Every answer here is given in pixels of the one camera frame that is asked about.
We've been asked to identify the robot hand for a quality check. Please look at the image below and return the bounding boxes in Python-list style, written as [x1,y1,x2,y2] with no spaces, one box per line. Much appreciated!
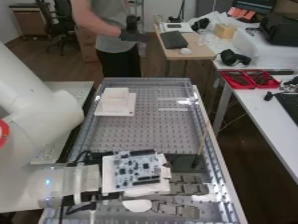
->
[100,149,212,218]

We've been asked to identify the black plate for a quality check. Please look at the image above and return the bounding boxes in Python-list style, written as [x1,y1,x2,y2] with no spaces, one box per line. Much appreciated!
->
[164,153,211,173]

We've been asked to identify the thin stick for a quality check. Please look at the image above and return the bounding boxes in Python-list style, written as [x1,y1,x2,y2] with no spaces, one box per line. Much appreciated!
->
[193,120,213,168]

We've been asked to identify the small white box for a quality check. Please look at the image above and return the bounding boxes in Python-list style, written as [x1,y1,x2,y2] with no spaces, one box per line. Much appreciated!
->
[94,87,137,118]

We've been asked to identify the clear box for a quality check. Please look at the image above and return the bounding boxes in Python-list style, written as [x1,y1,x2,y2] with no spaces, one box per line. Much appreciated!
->
[42,77,251,224]

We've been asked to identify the white desk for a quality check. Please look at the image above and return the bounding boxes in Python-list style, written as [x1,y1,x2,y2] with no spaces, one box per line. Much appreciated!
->
[212,73,298,186]
[189,10,298,72]

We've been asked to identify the red tray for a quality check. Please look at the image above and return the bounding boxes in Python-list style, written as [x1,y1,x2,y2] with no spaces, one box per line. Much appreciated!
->
[220,70,259,90]
[245,69,283,90]

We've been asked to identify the wooden desk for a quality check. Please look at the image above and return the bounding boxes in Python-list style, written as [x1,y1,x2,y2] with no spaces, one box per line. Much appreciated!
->
[153,22,219,80]

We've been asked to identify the white mouse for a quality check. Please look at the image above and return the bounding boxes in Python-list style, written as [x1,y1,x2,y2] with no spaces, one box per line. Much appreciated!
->
[179,47,195,56]

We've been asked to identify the black keyboard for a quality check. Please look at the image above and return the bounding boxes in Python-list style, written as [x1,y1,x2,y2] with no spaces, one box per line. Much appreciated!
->
[159,30,192,50]
[273,92,298,127]

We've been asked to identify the black headphones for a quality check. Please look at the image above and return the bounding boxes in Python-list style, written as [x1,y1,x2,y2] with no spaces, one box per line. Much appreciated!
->
[220,48,253,67]

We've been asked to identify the person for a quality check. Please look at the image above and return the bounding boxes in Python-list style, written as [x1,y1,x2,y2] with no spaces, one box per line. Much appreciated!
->
[71,0,153,79]

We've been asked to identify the small wooden box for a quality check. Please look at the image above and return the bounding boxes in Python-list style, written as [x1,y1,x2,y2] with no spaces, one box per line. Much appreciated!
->
[215,23,237,40]

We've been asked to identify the black office chair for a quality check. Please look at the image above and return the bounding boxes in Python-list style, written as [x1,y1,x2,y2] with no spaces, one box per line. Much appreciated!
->
[35,0,78,56]

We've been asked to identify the wooden cabinet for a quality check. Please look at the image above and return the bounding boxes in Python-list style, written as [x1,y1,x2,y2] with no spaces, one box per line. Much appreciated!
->
[8,2,48,38]

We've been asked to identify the black case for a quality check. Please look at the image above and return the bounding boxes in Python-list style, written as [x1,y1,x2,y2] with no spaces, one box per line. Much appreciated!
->
[259,13,298,47]

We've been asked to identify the black cable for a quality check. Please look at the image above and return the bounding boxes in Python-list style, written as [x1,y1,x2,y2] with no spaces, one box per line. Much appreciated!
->
[56,195,100,224]

